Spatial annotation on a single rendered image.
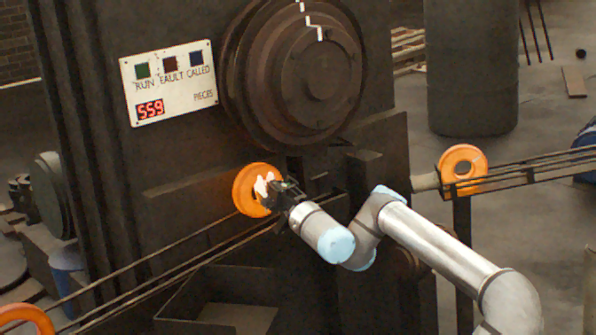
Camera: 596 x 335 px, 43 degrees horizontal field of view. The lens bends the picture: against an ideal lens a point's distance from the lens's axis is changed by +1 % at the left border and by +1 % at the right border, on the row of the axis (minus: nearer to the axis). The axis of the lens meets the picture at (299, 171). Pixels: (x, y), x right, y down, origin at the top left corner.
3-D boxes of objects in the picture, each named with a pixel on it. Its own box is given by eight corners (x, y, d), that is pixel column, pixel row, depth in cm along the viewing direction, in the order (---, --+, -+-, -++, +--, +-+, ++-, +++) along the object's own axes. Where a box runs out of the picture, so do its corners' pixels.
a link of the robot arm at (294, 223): (324, 231, 200) (294, 244, 195) (312, 222, 203) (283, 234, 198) (327, 204, 195) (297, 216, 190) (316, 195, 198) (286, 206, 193)
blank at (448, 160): (458, 197, 251) (460, 201, 248) (427, 166, 247) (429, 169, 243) (495, 166, 247) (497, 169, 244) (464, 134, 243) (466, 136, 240)
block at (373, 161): (349, 222, 250) (343, 153, 241) (367, 214, 254) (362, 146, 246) (371, 230, 242) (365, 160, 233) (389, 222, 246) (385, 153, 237)
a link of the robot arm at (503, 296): (547, 289, 142) (370, 175, 200) (508, 344, 142) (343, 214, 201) (581, 314, 148) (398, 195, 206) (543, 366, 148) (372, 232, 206)
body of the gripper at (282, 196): (286, 172, 205) (314, 194, 197) (285, 198, 210) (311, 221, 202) (263, 180, 201) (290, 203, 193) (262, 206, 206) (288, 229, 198)
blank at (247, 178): (226, 173, 207) (232, 175, 205) (271, 153, 215) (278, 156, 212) (238, 223, 213) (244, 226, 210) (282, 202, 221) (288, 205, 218)
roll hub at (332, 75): (277, 137, 207) (265, 35, 197) (355, 112, 222) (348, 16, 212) (289, 141, 202) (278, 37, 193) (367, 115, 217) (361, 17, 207)
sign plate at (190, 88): (131, 126, 201) (118, 58, 194) (215, 102, 215) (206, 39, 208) (135, 127, 199) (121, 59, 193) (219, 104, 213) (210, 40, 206)
